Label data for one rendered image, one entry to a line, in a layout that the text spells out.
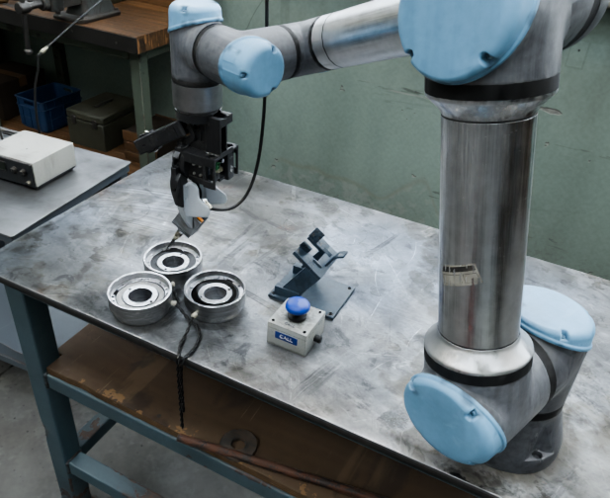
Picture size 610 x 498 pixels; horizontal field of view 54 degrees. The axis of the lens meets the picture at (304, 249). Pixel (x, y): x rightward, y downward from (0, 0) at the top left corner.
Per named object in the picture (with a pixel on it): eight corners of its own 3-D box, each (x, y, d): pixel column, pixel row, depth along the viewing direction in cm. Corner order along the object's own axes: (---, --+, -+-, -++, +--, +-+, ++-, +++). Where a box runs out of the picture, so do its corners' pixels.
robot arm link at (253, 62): (307, 34, 80) (256, 16, 86) (240, 45, 73) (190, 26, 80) (304, 91, 84) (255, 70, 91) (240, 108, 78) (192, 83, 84)
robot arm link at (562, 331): (585, 384, 81) (621, 306, 73) (534, 437, 73) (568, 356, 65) (507, 337, 88) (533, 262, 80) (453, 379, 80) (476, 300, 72)
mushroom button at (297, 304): (279, 328, 97) (281, 304, 94) (291, 314, 100) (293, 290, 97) (302, 337, 96) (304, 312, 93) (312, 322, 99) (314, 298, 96)
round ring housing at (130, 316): (100, 325, 99) (97, 305, 96) (122, 287, 107) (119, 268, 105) (163, 332, 98) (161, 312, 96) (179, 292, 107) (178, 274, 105)
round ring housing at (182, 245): (146, 259, 115) (144, 241, 113) (202, 257, 117) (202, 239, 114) (142, 292, 106) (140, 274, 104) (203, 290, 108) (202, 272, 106)
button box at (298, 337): (266, 342, 98) (267, 319, 95) (287, 317, 103) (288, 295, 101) (310, 360, 95) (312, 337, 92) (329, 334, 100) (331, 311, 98)
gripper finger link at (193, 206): (204, 241, 99) (206, 190, 95) (174, 231, 101) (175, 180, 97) (215, 234, 102) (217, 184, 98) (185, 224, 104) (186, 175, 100)
